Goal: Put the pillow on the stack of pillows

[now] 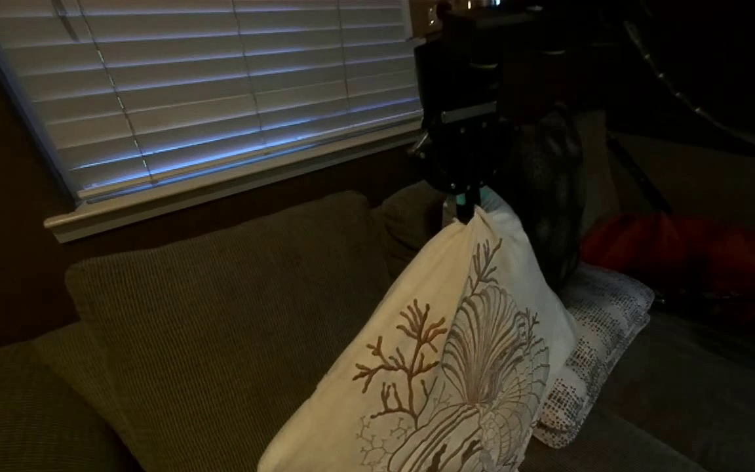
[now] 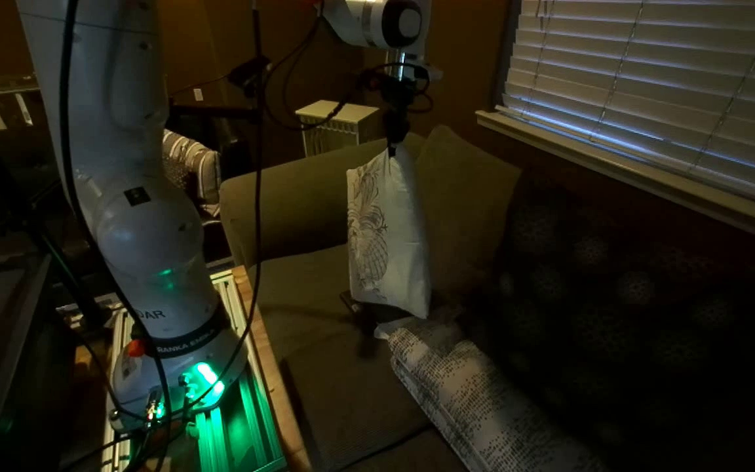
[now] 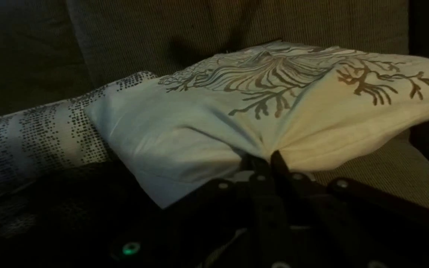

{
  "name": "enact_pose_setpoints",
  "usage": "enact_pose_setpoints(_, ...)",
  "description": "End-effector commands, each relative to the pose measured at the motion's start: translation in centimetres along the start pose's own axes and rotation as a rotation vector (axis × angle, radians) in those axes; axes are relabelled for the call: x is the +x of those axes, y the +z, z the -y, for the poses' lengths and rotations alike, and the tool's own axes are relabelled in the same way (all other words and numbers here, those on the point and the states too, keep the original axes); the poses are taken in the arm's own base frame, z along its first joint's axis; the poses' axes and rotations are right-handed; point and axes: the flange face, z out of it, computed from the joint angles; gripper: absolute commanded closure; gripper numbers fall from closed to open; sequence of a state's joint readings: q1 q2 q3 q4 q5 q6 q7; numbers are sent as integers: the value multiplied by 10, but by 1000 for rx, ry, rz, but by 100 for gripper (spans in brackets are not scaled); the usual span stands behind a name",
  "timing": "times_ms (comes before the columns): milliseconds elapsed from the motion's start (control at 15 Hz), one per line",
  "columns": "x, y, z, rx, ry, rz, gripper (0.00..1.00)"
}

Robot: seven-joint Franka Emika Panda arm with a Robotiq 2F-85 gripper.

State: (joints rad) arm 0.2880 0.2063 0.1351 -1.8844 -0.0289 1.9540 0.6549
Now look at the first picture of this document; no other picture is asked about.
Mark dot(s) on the olive grey fabric couch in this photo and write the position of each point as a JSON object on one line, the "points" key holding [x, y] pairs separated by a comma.
{"points": [[184, 330]]}

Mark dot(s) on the white seashell print pillow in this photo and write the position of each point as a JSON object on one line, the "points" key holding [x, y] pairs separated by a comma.
{"points": [[447, 368]]}

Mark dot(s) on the blue grey knit pillow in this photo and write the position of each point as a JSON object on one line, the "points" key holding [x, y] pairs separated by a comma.
{"points": [[605, 322]]}

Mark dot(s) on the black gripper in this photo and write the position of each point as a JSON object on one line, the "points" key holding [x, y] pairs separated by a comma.
{"points": [[470, 106]]}

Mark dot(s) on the black tripod leg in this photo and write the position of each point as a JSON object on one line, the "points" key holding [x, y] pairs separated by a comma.
{"points": [[640, 178]]}

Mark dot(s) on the red blanket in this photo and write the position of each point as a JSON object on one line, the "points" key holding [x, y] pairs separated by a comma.
{"points": [[702, 251]]}

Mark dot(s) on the black dotted pillow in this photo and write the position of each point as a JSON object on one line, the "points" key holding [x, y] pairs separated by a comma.
{"points": [[552, 191]]}

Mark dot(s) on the large couch back cushion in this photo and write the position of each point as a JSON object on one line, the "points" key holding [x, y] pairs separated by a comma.
{"points": [[222, 330]]}

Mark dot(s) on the small couch back cushion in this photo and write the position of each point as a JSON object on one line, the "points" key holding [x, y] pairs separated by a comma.
{"points": [[413, 219]]}

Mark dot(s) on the white window blinds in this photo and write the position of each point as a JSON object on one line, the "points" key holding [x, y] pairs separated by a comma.
{"points": [[222, 78]]}

